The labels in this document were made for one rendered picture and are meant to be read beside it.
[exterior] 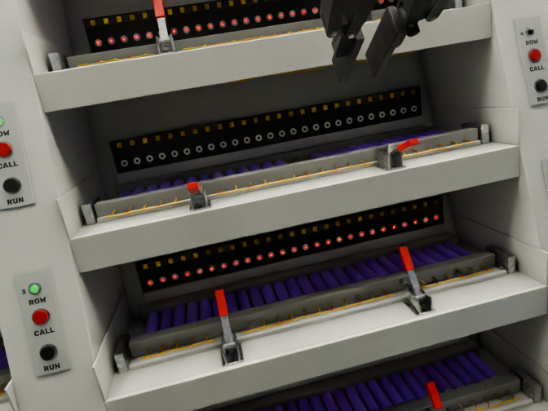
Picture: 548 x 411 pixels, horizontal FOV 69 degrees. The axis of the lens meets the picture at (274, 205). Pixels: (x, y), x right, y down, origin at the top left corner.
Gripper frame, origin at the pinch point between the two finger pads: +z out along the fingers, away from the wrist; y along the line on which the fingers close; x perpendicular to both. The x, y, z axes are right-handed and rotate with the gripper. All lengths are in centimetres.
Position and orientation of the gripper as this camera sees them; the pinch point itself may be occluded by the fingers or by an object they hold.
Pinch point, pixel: (364, 48)
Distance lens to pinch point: 43.5
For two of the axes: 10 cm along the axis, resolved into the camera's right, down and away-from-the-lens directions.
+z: -0.7, 2.7, 9.6
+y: -9.7, 2.1, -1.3
